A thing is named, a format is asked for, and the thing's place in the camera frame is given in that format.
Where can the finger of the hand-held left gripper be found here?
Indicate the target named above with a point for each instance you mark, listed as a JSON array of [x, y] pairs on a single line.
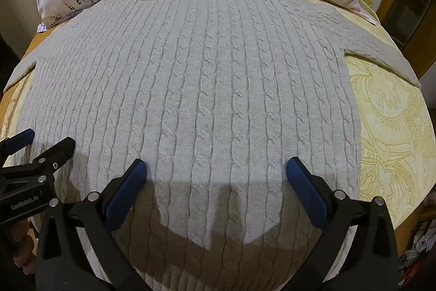
[[18, 140], [58, 152]]

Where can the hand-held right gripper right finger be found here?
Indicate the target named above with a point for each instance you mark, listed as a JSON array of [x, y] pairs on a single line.
[[306, 192]]

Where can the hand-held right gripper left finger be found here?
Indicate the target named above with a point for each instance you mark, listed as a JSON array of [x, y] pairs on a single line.
[[124, 195]]

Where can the beige knitted cushion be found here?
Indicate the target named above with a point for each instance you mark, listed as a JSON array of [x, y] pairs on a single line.
[[218, 72]]

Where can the person's left hand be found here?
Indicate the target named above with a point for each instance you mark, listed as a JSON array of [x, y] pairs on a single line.
[[22, 243]]

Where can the yellow patterned bedspread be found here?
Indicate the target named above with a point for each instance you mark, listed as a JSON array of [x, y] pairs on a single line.
[[385, 127]]

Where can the bedside clutter pile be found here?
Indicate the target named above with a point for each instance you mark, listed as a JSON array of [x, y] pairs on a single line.
[[419, 240]]

